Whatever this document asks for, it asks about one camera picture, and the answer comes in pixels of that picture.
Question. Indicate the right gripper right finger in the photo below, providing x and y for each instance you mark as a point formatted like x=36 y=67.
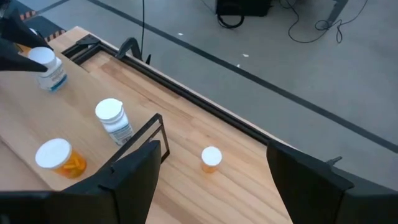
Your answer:
x=304 y=193

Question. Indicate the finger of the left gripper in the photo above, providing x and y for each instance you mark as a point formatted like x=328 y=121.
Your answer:
x=15 y=59
x=18 y=31

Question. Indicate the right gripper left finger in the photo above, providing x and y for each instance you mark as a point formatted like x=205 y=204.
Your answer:
x=136 y=180

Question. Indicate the white melatonin bottle blue label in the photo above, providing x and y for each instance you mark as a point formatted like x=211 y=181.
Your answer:
x=116 y=124
x=51 y=77

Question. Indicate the wooden shelf with black legs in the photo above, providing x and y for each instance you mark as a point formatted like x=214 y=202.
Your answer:
x=77 y=109

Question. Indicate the black mat with hazard stripes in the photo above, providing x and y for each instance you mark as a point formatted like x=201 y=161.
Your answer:
x=43 y=26

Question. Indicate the small black table clamp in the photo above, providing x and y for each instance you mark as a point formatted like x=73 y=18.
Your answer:
x=148 y=60

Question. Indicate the dark desk leg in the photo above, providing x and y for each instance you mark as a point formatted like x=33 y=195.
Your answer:
x=337 y=9

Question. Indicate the black floor box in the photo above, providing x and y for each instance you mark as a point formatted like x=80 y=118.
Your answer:
x=242 y=7

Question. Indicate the black aluminium table frame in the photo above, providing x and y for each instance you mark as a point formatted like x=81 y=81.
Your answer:
x=186 y=93

